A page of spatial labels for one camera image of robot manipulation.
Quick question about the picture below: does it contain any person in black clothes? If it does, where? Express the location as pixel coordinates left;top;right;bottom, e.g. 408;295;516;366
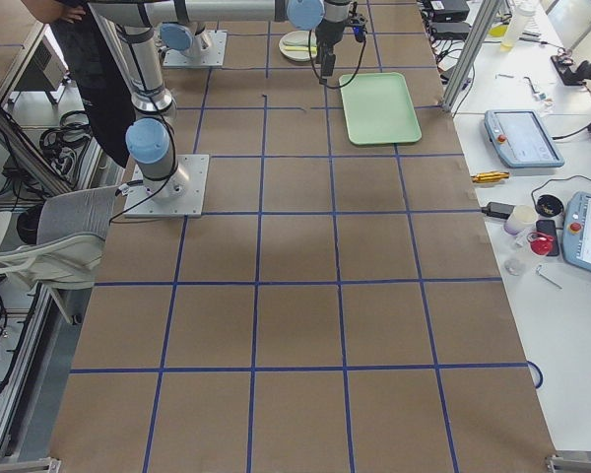
23;0;136;169

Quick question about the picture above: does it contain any gold metal cylinder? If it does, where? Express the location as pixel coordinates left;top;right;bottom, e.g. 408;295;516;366
471;171;510;184

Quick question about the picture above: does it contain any aluminium frame post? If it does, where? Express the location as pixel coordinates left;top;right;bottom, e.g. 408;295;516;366
440;0;499;111

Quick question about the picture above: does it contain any black power adapter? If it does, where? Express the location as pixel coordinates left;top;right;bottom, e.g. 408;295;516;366
481;201;514;220

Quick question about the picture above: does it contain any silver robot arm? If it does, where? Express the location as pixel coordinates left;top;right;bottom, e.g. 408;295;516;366
90;1;214;202
91;1;352;79

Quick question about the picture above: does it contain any grey white chair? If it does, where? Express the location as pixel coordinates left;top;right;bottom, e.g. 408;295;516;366
0;186;117;324

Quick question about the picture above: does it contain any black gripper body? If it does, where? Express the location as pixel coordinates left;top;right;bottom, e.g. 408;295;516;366
316;20;345;76

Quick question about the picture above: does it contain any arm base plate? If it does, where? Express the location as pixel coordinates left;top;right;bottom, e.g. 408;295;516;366
163;30;228;69
124;154;210;218

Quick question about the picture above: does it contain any white round plate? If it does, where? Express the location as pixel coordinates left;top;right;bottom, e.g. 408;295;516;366
279;31;317;62

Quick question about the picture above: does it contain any grey metal box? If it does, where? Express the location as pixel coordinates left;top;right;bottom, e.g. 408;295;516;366
14;34;68;105

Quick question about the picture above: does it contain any black round dish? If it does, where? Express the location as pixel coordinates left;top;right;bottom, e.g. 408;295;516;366
535;194;564;218

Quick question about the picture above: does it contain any black smartphone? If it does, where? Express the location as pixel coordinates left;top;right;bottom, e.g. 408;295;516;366
536;219;560;257

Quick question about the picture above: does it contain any white lavender cup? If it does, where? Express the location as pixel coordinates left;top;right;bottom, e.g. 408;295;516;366
503;205;538;236

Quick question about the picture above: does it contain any light green plastic tray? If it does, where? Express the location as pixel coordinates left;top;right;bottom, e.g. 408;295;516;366
340;72;422;146

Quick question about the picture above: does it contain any yellow plastic fork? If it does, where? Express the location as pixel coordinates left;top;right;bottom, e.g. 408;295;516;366
284;45;317;52

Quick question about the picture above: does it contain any red round object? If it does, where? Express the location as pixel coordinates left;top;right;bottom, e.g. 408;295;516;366
527;232;555;256

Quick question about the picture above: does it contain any teach pendant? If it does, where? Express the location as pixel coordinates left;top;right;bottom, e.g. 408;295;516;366
484;109;564;169
561;191;591;272

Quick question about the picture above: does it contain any metal allen key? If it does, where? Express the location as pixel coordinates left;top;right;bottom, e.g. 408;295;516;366
535;265;562;290

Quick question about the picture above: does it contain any upper teach pendant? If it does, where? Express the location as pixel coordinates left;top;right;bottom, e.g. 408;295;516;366
484;109;564;169

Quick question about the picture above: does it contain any lower teach pendant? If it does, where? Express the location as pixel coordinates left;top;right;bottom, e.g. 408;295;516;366
561;191;591;272

